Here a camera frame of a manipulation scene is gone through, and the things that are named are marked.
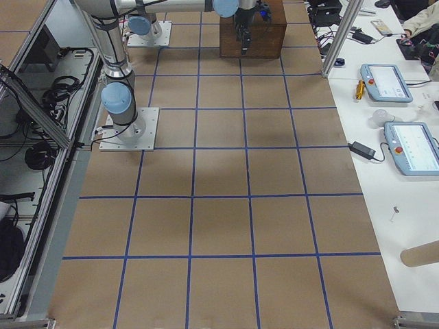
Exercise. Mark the small screw on table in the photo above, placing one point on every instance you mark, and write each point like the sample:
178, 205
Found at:
395, 212

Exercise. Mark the dark wooden drawer cabinet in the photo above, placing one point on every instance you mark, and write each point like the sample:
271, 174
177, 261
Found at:
266, 36

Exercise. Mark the lower teach pendant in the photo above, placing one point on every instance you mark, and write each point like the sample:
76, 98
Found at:
412, 147

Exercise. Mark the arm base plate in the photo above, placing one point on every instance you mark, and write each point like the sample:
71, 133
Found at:
140, 135
135, 41

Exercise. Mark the smartphone with patterned case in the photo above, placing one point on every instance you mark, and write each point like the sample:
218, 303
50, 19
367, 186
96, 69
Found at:
381, 27

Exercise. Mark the black power adapter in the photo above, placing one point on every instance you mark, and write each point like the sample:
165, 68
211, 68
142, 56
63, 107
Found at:
362, 150

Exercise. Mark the upper teach pendant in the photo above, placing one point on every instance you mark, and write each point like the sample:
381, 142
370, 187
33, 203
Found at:
384, 82

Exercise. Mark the person in beige jacket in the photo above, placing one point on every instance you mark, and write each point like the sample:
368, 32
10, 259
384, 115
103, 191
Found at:
422, 22

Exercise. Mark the cardboard tube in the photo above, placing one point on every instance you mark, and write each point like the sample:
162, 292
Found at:
425, 254

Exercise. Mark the teach pendant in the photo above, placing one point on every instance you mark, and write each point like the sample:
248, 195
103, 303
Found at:
384, 82
412, 147

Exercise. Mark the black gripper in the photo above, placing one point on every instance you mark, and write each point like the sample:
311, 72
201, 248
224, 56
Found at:
241, 21

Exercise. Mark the black laptop power brick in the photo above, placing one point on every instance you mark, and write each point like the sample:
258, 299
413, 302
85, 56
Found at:
362, 38

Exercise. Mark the small blue black clip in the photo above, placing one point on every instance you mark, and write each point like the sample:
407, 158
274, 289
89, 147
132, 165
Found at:
339, 62

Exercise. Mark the aluminium frame post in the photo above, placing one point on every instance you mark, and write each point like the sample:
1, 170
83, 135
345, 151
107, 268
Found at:
347, 21

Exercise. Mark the gold cylindrical tool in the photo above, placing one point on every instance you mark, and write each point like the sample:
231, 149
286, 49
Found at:
359, 91

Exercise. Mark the aluminium side rail frame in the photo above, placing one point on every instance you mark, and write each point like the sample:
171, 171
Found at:
49, 103

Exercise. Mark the white light bulb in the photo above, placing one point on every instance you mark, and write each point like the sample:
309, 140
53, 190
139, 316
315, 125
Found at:
380, 117

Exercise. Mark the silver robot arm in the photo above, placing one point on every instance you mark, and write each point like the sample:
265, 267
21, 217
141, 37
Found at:
146, 26
102, 18

